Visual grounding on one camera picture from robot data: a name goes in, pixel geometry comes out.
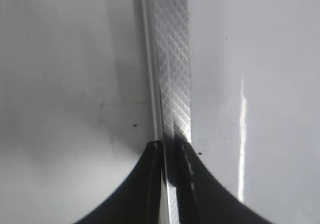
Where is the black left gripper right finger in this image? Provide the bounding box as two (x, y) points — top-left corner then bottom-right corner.
(173, 133), (320, 224)

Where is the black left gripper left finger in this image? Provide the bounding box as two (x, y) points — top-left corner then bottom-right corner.
(77, 141), (164, 224)

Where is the white board with aluminium frame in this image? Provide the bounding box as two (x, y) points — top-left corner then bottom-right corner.
(0, 0), (320, 223)

